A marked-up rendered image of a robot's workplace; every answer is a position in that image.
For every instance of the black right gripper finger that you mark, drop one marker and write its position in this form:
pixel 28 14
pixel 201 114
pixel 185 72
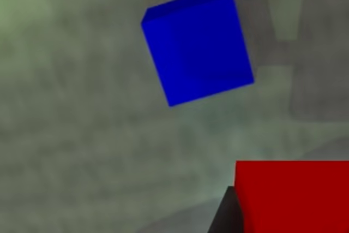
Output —
pixel 226 214

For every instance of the red cube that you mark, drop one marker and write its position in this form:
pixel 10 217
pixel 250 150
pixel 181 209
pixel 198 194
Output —
pixel 294 197

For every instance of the blue cube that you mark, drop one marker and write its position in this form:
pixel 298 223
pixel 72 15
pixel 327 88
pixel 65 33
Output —
pixel 197 50

